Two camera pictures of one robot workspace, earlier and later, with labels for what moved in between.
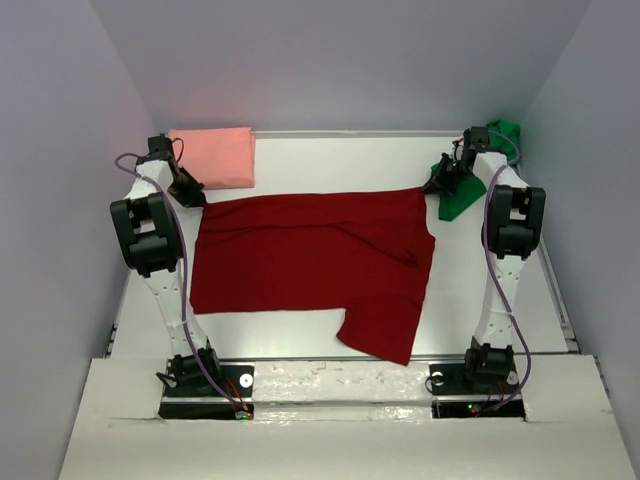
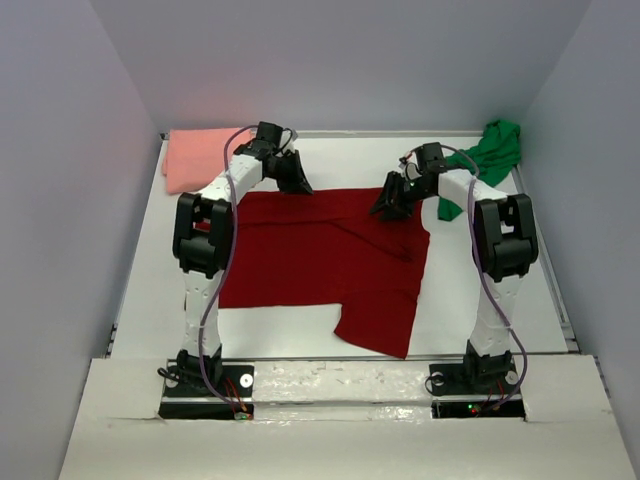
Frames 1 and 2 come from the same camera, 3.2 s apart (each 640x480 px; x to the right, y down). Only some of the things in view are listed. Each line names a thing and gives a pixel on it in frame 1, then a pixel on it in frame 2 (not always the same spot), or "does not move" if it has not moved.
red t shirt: (368, 254) does not move
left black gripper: (194, 197) to (296, 183)
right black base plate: (454, 396) does not move
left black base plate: (239, 381) does not move
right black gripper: (439, 180) to (396, 208)
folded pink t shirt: (217, 158) does not move
